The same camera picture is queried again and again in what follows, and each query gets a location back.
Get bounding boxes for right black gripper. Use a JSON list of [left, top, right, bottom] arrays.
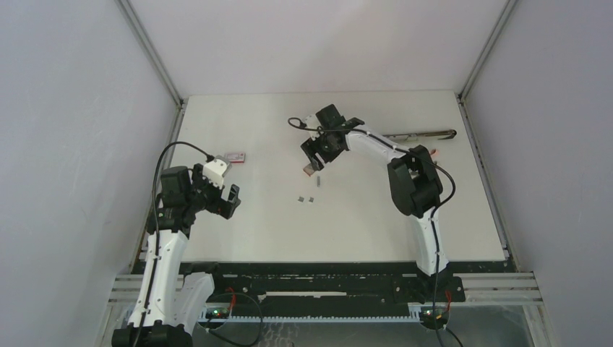
[[301, 129, 343, 171]]

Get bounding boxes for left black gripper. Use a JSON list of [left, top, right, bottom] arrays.
[[185, 164, 239, 219]]

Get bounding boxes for red staple box tray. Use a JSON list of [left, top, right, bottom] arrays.
[[303, 164, 317, 176]]

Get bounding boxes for red staple box sleeve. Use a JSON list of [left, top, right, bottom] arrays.
[[224, 152, 246, 164]]

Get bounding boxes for black silver stapler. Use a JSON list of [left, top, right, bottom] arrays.
[[384, 129, 458, 143]]

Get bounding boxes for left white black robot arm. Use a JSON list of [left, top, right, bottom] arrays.
[[111, 158, 241, 346]]

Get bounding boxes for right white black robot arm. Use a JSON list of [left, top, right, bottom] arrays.
[[288, 104, 448, 301]]

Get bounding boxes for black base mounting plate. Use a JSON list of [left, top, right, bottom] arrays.
[[179, 261, 516, 318]]

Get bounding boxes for left controller board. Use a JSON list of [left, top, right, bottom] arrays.
[[204, 308, 231, 320]]

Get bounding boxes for controller board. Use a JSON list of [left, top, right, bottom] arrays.
[[204, 308, 231, 320], [419, 308, 447, 321]]

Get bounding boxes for right controller board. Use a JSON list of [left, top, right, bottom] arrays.
[[419, 308, 447, 321]]

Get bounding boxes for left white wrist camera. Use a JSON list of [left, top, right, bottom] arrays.
[[202, 155, 232, 189]]

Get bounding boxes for white slotted cable duct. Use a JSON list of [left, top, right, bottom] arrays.
[[191, 306, 422, 322]]

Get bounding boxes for aluminium frame rails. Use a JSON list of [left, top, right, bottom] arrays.
[[108, 273, 544, 307]]

